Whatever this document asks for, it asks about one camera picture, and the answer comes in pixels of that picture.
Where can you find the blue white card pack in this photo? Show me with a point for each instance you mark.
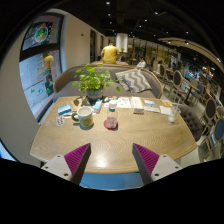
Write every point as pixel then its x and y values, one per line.
pixel 64 109

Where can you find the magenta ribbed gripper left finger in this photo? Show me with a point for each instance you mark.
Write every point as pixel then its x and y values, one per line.
pixel 71 166

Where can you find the yellow small card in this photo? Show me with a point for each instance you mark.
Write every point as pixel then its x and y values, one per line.
pixel 167 103

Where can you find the white ceramic mug green handle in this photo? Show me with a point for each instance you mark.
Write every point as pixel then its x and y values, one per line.
pixel 83 116

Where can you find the blue seat wooden chair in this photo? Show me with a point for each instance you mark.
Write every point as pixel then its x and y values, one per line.
pixel 209 144

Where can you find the white paper leaflet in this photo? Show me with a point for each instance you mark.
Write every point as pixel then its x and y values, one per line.
pixel 122 102

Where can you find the green potted plant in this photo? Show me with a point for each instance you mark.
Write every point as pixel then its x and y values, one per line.
pixel 93 81

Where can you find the clear plastic cup with straw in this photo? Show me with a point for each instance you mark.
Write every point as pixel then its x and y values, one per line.
pixel 175 111

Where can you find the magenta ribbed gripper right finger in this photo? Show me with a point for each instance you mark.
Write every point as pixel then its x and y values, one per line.
pixel 152 166

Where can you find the seated person in white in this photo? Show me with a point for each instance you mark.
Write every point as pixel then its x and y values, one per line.
pixel 142 63

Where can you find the round red coaster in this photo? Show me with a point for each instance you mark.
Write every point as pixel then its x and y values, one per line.
pixel 110 126

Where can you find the clear water bottle white cap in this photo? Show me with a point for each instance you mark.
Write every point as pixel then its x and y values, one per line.
pixel 112 114

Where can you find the white menu booklet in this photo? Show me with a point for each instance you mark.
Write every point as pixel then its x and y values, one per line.
pixel 137 105

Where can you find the grey tufted armchair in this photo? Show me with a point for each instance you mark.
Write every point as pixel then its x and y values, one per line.
pixel 192 121

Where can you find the light blue tissue box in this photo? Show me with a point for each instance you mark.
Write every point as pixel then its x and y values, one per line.
pixel 97 106

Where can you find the grey white chevron cushion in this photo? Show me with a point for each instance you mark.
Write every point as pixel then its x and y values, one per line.
pixel 133 80

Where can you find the person in yellow shirt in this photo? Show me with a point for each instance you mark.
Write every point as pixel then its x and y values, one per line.
pixel 110 54

